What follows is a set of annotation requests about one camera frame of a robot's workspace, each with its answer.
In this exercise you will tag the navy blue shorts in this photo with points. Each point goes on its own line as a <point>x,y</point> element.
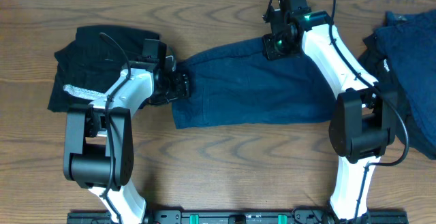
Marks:
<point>236,84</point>

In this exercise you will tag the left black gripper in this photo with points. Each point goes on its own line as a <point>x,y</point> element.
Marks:
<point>184,86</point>

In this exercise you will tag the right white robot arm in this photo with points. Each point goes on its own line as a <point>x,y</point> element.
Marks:
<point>363,121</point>

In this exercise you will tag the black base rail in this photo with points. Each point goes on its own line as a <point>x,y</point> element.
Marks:
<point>297,216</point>

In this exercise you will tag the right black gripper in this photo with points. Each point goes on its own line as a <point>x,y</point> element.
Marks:
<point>270,47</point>

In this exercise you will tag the folded black shorts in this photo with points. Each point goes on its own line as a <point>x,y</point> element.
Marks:
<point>93,61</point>

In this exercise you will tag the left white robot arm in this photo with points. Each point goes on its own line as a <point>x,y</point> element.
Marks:
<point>99,150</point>

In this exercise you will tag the navy clothes pile right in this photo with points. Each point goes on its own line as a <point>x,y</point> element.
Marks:
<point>408,42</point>

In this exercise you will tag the black garment in pile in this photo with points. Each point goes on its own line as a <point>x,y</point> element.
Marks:
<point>378,66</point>

